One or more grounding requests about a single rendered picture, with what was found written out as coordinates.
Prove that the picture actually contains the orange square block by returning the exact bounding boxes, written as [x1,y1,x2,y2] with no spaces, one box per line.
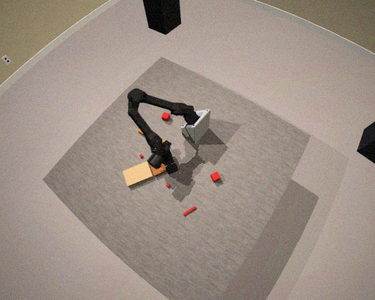
[151,163,167,177]

